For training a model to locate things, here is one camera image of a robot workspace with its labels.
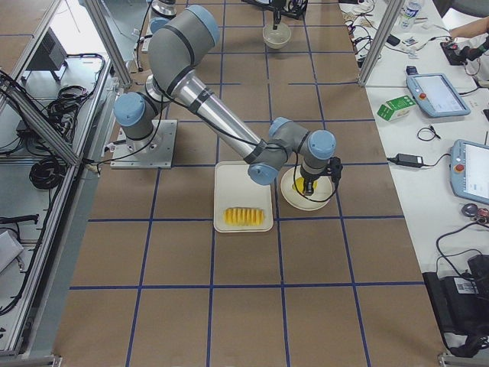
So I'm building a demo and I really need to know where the black equipment case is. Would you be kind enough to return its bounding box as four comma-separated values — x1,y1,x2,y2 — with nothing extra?
423,255,488,358

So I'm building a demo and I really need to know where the person forearm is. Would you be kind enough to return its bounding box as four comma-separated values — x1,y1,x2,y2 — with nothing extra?
449,17,489,39

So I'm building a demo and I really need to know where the blue teach pendant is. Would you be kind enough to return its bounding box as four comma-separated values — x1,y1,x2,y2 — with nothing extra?
450,139,489,204
406,73,471,118

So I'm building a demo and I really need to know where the plastic water bottle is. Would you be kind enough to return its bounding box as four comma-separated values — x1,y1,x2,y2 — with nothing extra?
399,0,422,32

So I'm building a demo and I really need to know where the green white carton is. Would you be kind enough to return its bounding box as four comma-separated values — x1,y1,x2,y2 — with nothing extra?
377,95,416,122

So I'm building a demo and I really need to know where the yellow lemon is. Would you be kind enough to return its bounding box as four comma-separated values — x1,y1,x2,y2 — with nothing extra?
294,177,318,196

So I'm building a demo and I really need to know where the aluminium frame post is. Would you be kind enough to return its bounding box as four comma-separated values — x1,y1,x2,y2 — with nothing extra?
358,0,404,86

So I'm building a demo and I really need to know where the black power adapter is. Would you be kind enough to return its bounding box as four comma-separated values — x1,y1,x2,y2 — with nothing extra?
397,153,424,168

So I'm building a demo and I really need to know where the white ceramic bowl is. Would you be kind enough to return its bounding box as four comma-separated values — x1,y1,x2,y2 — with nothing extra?
262,23,291,50

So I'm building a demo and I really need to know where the black dish rack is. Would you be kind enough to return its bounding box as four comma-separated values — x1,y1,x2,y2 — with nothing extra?
241,0,309,20

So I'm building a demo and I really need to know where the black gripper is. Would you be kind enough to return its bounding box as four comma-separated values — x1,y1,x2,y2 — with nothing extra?
303,174,319,193
270,0,285,30

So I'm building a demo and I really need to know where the white rectangular tray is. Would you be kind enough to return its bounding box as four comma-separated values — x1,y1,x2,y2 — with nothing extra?
213,161,274,233

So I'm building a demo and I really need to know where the sliced yellow bread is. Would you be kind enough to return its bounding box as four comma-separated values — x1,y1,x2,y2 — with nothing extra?
223,207,265,226

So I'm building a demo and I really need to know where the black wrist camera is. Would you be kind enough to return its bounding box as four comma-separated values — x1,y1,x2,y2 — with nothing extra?
329,157,343,184

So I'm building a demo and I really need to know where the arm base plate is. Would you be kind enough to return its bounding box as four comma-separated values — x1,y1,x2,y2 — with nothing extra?
110,119,178,169

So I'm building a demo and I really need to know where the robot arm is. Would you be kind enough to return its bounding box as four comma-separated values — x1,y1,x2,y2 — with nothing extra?
147,1,286,34
114,5,342,196

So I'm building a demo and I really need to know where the black cables bundle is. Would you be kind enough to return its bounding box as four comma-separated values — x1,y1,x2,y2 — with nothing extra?
29,86,95,190

